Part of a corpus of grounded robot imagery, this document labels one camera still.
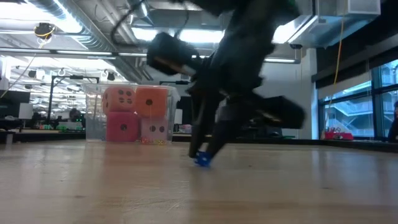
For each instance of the black computer monitor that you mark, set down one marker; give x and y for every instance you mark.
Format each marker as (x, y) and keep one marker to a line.
(186, 109)

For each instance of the person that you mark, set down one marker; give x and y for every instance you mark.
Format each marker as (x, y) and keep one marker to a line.
(75, 114)

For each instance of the small yellow die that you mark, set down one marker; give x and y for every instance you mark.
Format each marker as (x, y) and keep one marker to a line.
(161, 142)

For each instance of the black workbench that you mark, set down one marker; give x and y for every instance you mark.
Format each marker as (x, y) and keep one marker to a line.
(46, 137)

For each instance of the red tray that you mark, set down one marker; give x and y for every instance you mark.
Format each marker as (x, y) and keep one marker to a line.
(339, 136)

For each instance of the orange foam die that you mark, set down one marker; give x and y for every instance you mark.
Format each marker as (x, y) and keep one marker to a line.
(158, 93)
(116, 109)

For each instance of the black hanging dome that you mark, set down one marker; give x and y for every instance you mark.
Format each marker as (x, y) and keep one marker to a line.
(44, 30)

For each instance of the clear plastic bin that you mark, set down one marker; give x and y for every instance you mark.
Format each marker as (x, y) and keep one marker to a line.
(93, 124)

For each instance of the long ceiling light bar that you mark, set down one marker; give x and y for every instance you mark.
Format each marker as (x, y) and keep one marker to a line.
(130, 54)

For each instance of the red foam die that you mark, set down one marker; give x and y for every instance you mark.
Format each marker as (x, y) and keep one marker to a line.
(115, 133)

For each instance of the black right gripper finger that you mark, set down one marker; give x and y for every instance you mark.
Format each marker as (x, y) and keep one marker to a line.
(200, 121)
(225, 137)

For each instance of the light pink foam die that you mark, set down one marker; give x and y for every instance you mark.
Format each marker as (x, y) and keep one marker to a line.
(146, 137)

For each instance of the black metal gantry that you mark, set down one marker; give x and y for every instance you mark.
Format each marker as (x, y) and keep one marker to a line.
(174, 82)
(50, 99)

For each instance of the black framed window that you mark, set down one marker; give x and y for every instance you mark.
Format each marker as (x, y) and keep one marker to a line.
(354, 115)

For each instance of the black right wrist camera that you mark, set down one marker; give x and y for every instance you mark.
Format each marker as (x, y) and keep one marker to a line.
(169, 53)

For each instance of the small blue die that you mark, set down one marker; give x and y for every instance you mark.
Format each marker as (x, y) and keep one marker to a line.
(203, 160)

